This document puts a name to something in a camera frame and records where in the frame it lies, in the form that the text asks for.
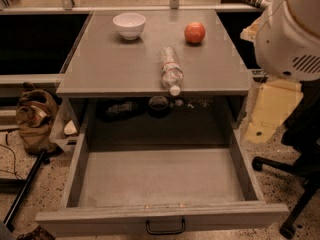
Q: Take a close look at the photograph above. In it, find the grey cabinet table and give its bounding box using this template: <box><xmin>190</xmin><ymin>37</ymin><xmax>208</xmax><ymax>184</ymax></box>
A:
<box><xmin>55</xmin><ymin>9</ymin><xmax>260</xmax><ymax>132</ymax></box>

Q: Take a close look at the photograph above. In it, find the dark cup under table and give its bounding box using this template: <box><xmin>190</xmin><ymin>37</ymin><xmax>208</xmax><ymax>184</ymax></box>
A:
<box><xmin>148</xmin><ymin>96</ymin><xmax>170</xmax><ymax>118</ymax></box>

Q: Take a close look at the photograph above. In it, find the clear plastic bin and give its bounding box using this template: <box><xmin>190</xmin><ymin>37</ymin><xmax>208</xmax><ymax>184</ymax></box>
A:
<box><xmin>49</xmin><ymin>99</ymin><xmax>82</xmax><ymax>154</ymax></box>

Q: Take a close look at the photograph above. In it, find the clear plastic water bottle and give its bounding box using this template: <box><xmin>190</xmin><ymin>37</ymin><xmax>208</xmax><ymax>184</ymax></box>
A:
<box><xmin>160</xmin><ymin>46</ymin><xmax>184</xmax><ymax>96</ymax></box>

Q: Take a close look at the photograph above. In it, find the red apple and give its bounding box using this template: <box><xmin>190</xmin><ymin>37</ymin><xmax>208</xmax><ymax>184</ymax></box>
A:
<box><xmin>184</xmin><ymin>22</ymin><xmax>206</xmax><ymax>44</ymax></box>

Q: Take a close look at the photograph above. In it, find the black drawer handle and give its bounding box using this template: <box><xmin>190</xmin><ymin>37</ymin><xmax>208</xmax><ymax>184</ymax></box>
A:
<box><xmin>145</xmin><ymin>219</ymin><xmax>186</xmax><ymax>236</ymax></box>

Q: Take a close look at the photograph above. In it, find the brown bag on floor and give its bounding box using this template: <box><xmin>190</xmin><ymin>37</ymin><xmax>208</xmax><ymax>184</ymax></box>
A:
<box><xmin>16</xmin><ymin>82</ymin><xmax>59</xmax><ymax>155</ymax></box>

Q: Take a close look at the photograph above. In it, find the black office chair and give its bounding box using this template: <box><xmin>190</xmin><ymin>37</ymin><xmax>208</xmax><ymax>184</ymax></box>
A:
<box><xmin>251</xmin><ymin>80</ymin><xmax>320</xmax><ymax>240</ymax></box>

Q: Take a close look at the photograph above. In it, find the grey open top drawer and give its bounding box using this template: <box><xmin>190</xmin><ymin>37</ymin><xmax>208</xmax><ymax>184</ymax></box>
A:
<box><xmin>35</xmin><ymin>101</ymin><xmax>290</xmax><ymax>238</ymax></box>

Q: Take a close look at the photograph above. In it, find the white ceramic bowl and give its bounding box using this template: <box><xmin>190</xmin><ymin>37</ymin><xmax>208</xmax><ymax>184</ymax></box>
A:
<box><xmin>113</xmin><ymin>13</ymin><xmax>146</xmax><ymax>40</ymax></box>

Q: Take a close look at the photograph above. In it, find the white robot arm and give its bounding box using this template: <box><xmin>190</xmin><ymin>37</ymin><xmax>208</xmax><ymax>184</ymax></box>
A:
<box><xmin>240</xmin><ymin>0</ymin><xmax>320</xmax><ymax>143</ymax></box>

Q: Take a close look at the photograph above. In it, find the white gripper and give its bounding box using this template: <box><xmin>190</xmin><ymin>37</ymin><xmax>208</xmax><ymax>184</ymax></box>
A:
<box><xmin>240</xmin><ymin>0</ymin><xmax>320</xmax><ymax>144</ymax></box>

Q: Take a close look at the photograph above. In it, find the black object under table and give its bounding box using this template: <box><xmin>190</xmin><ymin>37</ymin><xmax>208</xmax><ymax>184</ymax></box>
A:
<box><xmin>96</xmin><ymin>99</ymin><xmax>146</xmax><ymax>122</ymax></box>

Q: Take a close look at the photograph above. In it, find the black pole on floor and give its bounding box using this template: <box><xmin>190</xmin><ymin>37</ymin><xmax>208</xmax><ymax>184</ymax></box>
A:
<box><xmin>4</xmin><ymin>151</ymin><xmax>46</xmax><ymax>232</ymax></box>

